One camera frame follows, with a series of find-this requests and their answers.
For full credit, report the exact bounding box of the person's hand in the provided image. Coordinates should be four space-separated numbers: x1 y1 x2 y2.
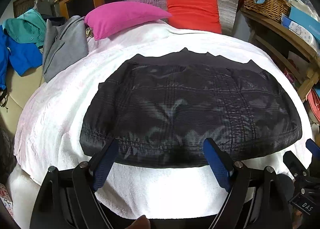
125 215 151 229

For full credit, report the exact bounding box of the blue white box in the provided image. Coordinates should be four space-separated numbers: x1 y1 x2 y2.
281 7 319 54

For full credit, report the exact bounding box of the grey suit jacket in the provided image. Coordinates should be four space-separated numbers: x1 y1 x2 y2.
42 16 88 82

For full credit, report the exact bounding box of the black quilted jacket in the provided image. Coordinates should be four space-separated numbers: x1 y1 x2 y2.
80 49 302 168

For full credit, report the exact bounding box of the blue jacket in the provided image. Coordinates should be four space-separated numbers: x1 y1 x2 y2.
0 26 42 91

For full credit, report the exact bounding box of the red orange pillow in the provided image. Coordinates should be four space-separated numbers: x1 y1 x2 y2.
166 0 222 34

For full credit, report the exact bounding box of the wicker basket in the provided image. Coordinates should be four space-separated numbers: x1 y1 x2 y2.
244 0 291 23

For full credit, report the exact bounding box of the teal green shirt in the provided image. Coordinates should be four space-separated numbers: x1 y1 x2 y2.
2 9 46 48

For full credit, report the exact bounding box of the magenta pillow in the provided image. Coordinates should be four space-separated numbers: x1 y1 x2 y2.
85 1 172 40

